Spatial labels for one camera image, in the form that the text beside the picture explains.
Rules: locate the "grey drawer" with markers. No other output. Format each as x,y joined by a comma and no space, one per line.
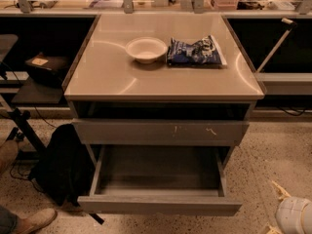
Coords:
166,180
161,132

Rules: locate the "black tripod stand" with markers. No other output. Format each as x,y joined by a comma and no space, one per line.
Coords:
21,120

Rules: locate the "white leaning stick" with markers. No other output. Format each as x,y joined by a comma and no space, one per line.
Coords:
291,25

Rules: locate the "white bowl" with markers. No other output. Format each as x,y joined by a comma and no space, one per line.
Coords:
146,49

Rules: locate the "blue chip bag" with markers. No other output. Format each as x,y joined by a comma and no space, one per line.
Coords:
202,52

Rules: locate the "blue jeans leg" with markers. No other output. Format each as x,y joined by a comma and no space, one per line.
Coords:
8,221

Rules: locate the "person knee brown trousers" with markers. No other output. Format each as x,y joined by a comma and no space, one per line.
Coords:
8,153

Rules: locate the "grey drawer cabinet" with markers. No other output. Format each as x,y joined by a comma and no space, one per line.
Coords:
108,84

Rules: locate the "black backpack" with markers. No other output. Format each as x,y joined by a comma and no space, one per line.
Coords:
65,170

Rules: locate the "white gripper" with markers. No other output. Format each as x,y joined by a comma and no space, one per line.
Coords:
290,213

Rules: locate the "tan shoe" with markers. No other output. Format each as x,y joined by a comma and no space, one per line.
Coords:
35,222

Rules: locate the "black box with label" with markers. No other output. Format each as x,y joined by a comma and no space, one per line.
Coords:
49,71

